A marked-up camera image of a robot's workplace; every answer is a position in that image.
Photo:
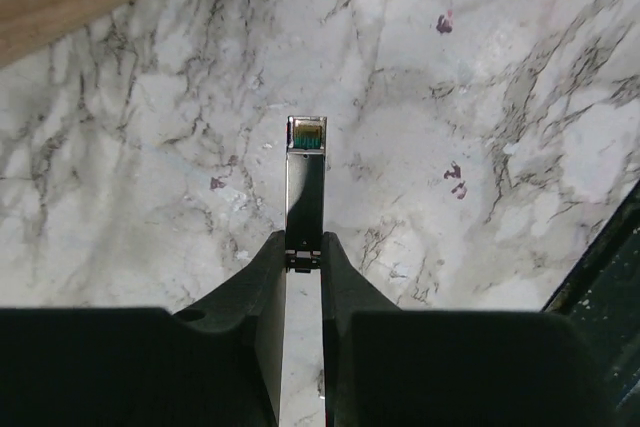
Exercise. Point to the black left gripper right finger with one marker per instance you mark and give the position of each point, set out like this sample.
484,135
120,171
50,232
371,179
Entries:
385,366

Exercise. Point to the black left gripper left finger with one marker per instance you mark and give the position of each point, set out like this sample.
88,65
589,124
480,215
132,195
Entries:
216,362

